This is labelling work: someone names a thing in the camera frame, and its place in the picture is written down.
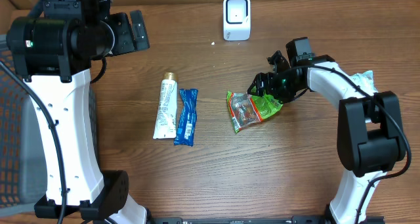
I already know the grey plastic basket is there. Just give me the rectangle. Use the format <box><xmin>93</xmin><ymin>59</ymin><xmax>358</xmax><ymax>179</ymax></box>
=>
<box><xmin>0</xmin><ymin>33</ymin><xmax>99</xmax><ymax>218</ymax></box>

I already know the white tube with gold cap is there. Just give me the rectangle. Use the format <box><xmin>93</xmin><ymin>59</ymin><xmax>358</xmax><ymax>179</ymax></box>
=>
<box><xmin>153</xmin><ymin>72</ymin><xmax>178</xmax><ymax>139</ymax></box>

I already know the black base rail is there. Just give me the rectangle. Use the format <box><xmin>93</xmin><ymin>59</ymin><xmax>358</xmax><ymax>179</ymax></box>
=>
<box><xmin>144</xmin><ymin>214</ymin><xmax>387</xmax><ymax>224</ymax></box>

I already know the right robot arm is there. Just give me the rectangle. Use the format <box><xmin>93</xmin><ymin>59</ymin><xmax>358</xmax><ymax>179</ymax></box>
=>
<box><xmin>247</xmin><ymin>51</ymin><xmax>411</xmax><ymax>223</ymax></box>

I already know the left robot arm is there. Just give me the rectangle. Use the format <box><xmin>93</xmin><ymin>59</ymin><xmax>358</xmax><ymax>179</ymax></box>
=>
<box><xmin>6</xmin><ymin>0</ymin><xmax>150</xmax><ymax>224</ymax></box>

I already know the blue snack wrapper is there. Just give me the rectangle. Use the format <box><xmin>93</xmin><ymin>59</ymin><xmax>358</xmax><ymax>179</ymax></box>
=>
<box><xmin>174</xmin><ymin>89</ymin><xmax>198</xmax><ymax>146</ymax></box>

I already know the green snack bag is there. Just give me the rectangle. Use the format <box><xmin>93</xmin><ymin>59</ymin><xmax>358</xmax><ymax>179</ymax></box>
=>
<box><xmin>226</xmin><ymin>91</ymin><xmax>283</xmax><ymax>133</ymax></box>

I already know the white barcode scanner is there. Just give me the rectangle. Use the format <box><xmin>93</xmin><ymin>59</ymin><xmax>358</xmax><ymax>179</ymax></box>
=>
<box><xmin>223</xmin><ymin>0</ymin><xmax>251</xmax><ymax>41</ymax></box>

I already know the light blue tissue pack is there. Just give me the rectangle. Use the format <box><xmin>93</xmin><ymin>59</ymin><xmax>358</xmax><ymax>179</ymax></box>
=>
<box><xmin>350</xmin><ymin>70</ymin><xmax>378</xmax><ymax>95</ymax></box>

